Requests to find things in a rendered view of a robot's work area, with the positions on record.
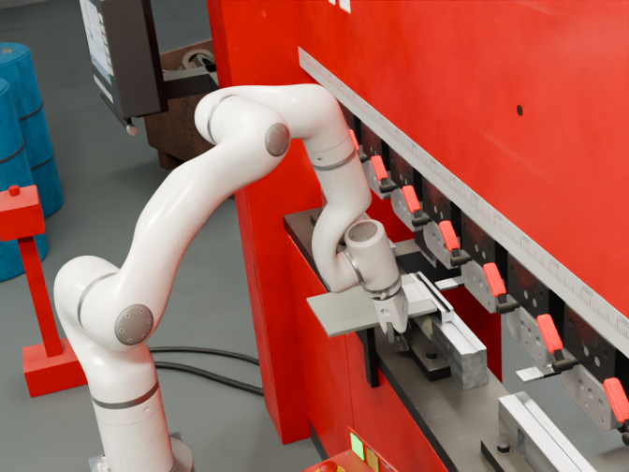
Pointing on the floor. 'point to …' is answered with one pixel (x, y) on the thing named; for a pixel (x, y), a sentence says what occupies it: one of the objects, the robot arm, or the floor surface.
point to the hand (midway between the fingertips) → (401, 334)
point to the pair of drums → (24, 147)
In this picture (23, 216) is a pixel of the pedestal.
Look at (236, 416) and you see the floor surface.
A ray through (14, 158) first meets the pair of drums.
